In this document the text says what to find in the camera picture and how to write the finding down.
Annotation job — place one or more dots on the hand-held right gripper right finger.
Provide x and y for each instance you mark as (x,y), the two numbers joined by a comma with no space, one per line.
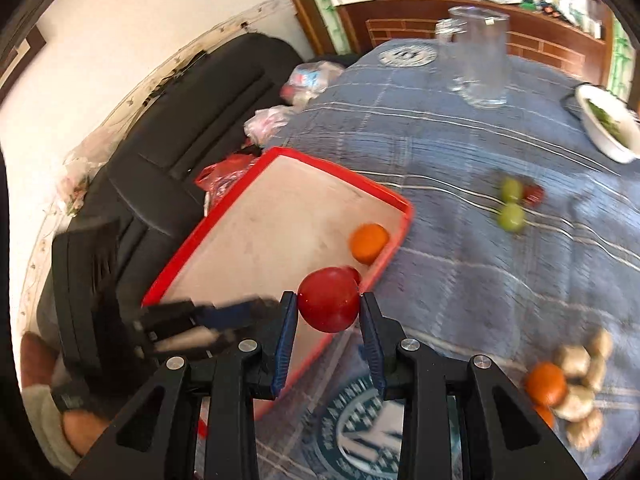
(372,345)

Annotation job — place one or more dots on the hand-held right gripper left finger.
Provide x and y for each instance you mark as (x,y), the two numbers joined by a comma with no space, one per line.
(286,340)

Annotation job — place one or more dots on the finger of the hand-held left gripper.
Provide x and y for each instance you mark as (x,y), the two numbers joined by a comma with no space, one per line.
(225,314)
(190,342)

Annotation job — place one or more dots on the orange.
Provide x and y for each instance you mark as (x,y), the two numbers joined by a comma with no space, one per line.
(546,384)
(545,416)
(369,243)

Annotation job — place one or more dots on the red rimmed white tray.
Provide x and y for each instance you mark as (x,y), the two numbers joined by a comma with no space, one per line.
(280,210)

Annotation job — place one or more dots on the person's left forearm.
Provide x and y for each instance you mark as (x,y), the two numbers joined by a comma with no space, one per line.
(45,420)

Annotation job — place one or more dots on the person's left hand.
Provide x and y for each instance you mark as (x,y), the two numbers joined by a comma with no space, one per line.
(41,362)

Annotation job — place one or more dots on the black wristwatch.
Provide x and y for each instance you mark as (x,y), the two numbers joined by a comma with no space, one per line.
(70,400)

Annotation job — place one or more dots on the red plastic bag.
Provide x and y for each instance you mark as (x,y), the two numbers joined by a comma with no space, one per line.
(225,172)

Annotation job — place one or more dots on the black sofa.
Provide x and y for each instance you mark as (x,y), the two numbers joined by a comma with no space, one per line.
(190,110)

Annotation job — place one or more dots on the red cherry tomato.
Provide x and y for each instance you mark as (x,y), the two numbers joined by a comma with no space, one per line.
(533,194)

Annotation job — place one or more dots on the blue plaid tablecloth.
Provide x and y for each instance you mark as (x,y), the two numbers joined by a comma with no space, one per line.
(450,135)

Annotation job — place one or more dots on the clear plastic bag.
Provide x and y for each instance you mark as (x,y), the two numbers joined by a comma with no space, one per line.
(312,77)

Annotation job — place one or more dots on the clear drinking glass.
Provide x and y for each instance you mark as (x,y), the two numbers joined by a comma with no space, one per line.
(480,60)

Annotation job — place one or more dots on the white bowl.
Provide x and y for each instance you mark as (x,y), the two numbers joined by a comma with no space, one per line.
(600,137)

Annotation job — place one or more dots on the clear glass cup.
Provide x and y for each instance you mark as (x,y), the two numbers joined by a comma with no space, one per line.
(449,35)

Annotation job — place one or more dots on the green vegetables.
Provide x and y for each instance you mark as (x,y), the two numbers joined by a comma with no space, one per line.
(605,117)

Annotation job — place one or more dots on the wooden counter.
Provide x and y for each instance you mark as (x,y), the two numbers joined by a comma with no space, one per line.
(400,10)

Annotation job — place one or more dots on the wooden door frame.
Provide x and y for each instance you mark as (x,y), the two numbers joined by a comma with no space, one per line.
(300,0)

